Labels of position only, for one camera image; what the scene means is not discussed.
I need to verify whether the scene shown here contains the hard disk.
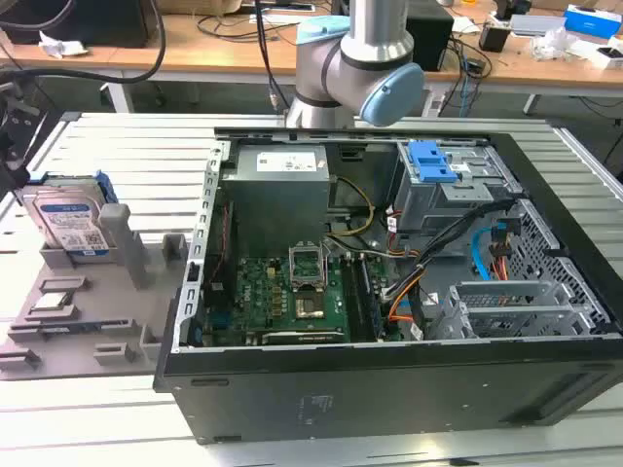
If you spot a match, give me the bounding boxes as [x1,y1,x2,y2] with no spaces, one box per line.
[14,169,119,258]

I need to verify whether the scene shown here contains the silver disk bay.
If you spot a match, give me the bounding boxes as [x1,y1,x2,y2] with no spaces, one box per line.
[427,280,593,340]

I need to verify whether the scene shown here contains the crumpled white paper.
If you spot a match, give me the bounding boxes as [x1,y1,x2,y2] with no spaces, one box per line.
[37,29,90,60]

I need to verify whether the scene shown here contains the large black box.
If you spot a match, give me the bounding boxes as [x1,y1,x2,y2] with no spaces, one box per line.
[0,0,158,50]

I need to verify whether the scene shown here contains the CPU chip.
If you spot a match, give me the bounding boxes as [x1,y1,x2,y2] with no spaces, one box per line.
[36,293,72,313]

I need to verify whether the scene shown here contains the grey parts rack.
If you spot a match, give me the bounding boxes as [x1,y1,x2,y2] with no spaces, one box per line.
[0,202,191,382]

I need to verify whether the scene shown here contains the RAM stick on rack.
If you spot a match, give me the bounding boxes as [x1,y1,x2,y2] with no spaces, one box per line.
[41,326,107,338]

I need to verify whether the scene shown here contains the wooden desk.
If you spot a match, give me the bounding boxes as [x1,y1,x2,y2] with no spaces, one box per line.
[0,9,623,92]

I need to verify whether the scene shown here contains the grey power supply unit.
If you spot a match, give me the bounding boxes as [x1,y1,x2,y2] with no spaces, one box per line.
[221,144,333,245]

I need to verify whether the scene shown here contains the green motherboard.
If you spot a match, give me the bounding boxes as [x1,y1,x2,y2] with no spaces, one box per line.
[203,255,405,347]

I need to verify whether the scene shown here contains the metal CPU socket cover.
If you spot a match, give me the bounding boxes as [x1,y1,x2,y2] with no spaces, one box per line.
[289,241,327,292]

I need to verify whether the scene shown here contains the CPU socket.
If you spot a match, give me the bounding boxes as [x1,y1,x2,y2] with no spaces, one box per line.
[294,294,329,321]

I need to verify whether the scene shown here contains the black graphics card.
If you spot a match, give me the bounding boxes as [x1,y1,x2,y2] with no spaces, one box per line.
[261,330,343,347]

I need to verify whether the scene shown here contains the RAM stick in slot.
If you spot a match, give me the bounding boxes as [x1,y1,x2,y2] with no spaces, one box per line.
[358,257,386,338]

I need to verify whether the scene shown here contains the blue plastic drive latch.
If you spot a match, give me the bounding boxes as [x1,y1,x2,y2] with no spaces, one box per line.
[408,139,458,185]

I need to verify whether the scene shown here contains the black desktop computer tower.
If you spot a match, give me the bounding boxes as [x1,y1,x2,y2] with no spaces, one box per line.
[405,7,455,73]

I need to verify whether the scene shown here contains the silver drive cage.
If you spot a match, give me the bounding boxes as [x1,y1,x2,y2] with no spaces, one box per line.
[391,140,525,245]

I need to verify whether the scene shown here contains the black open PC case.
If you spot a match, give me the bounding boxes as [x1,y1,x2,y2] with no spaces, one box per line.
[153,126,623,445]

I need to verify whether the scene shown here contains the black pen holder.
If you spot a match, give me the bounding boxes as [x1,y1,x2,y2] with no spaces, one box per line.
[478,23,511,54]

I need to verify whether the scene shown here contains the flat grey box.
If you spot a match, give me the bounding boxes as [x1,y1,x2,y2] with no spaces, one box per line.
[507,13,568,38]

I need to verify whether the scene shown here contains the blue cardboard box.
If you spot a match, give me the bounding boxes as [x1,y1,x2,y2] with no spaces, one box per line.
[563,3,623,35]

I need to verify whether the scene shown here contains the white box with black item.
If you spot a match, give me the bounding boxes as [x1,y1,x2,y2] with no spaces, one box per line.
[572,40,623,71]

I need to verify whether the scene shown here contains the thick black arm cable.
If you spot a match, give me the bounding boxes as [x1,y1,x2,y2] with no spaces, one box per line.
[0,0,167,85]

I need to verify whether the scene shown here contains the thin black cable with plug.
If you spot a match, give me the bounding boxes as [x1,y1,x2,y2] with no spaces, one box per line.
[254,0,289,114]

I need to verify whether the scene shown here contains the yellow and black wire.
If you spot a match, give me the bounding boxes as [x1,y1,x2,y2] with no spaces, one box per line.
[324,176,377,239]

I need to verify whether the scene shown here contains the orange wire bundle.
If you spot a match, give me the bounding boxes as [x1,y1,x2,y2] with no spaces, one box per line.
[387,271,425,325]

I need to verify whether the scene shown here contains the black sleeved cable bundle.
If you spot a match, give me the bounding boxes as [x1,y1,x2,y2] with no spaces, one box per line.
[383,198,518,296]

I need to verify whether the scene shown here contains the light blue data wire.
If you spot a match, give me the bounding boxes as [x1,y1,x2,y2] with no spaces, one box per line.
[470,227,494,282]

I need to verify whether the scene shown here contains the black power connector, orange wires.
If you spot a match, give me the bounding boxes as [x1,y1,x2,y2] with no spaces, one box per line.
[490,218,523,282]

